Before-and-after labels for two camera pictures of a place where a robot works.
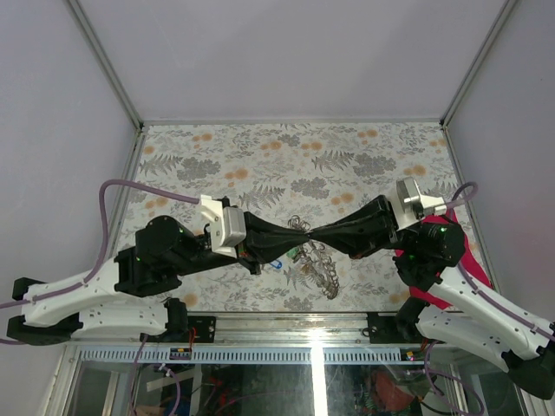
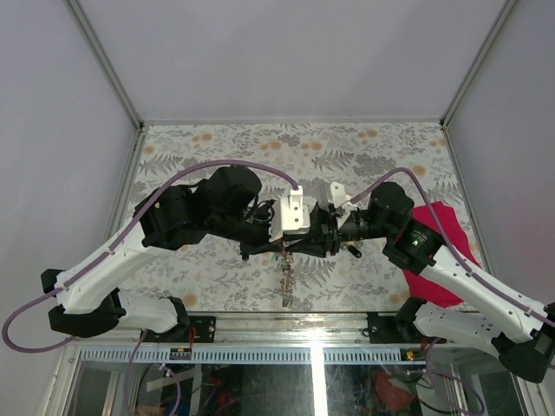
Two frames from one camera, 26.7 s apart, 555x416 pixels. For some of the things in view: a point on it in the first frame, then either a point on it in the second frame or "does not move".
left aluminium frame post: x=129 y=104 does not move
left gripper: x=266 y=241 to x=264 y=244
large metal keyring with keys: x=314 y=260 to x=287 y=272
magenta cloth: x=465 y=262 does not move
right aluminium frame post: x=478 y=60 does not move
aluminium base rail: x=268 y=330 does not move
